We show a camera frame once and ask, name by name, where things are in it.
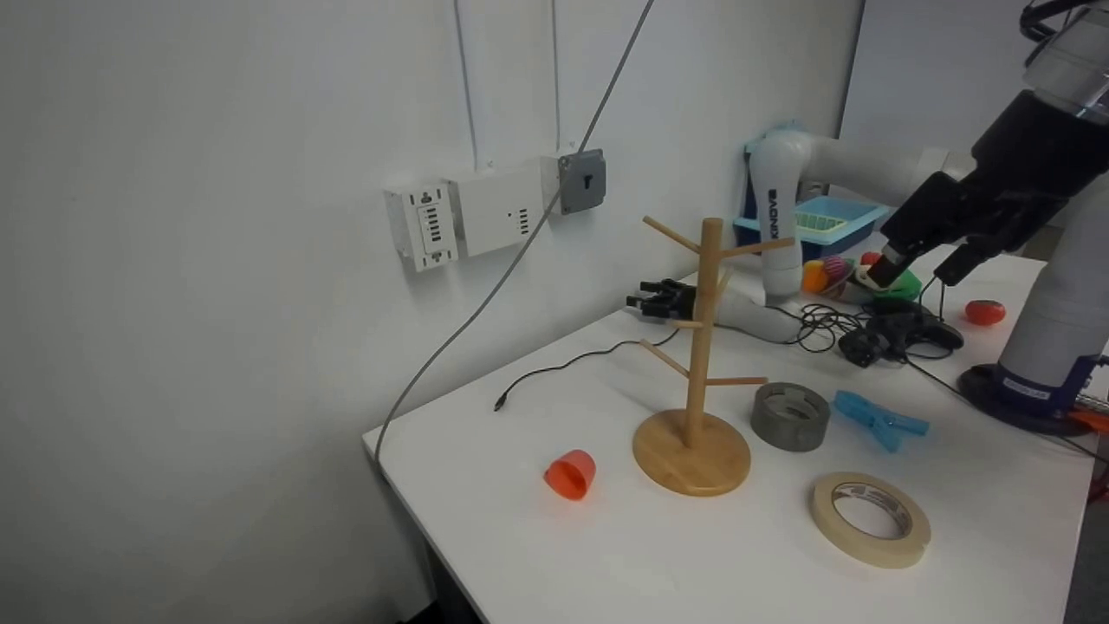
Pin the orange toy fruit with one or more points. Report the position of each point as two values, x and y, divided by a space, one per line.
815 280

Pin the white wall conduit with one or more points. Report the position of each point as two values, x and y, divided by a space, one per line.
464 81
555 72

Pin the gray wall socket box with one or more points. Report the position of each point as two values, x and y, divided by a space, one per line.
583 183

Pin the white labelled wall box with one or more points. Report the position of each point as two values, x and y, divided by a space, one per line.
420 226

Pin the black power adapter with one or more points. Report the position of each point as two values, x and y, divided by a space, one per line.
864 348

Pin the blue plastic tray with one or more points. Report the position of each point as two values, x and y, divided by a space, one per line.
837 220

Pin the orange plastic cup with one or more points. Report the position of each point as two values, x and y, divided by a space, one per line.
569 472

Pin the black device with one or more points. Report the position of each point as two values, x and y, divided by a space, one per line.
930 332

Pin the blue plastic clamp peg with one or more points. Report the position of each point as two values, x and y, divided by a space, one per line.
878 421

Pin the white robot arm blue base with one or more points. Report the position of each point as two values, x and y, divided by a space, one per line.
1059 315

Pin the wooden peg tree holder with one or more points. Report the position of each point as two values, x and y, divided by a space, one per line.
679 462

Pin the beige masking tape roll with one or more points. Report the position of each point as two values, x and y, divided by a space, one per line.
868 553

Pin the grey mug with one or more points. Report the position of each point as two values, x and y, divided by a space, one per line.
788 434

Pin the white plain wall box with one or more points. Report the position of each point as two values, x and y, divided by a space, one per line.
497 210

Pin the red round object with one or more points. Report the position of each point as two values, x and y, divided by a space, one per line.
985 315

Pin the green yellow toy vegetable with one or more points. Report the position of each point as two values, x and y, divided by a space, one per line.
908 288

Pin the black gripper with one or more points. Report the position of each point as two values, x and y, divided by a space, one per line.
1006 185

